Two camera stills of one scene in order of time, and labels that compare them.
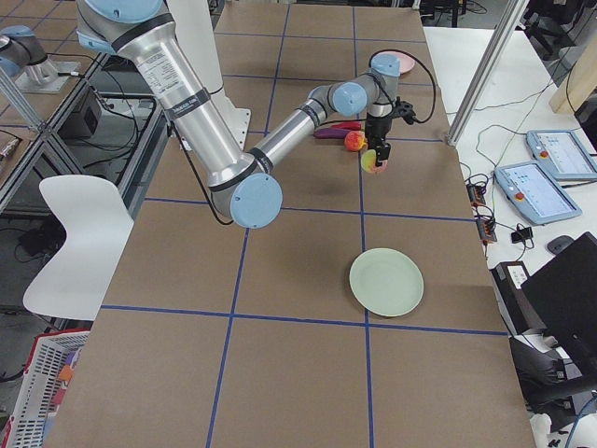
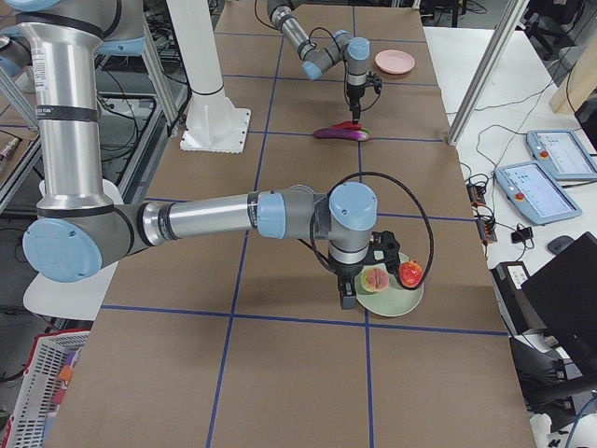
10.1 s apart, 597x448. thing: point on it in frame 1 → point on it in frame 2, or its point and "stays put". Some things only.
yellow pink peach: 368,160 → 374,280
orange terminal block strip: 485,221 stays put
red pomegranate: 355,140 → 409,273
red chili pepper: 349,125 stays put
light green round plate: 387,281 stays put
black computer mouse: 560,243 stays put
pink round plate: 406,61 stays put
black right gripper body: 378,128 → 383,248
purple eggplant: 330,133 stays put
